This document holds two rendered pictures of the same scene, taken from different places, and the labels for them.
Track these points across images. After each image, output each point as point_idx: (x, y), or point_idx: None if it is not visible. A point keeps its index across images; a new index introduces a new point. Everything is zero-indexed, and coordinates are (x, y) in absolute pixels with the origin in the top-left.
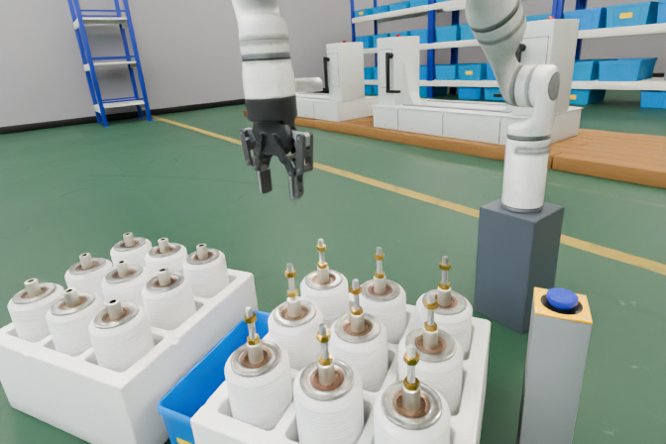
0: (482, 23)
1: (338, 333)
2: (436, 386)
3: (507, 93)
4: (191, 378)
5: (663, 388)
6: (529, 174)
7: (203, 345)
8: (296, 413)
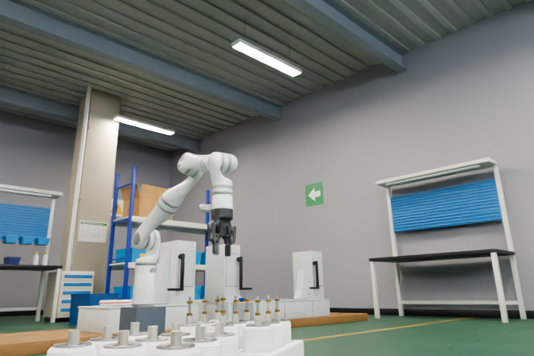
0: (177, 204)
1: (241, 322)
2: None
3: (147, 241)
4: None
5: None
6: (155, 284)
7: None
8: (276, 336)
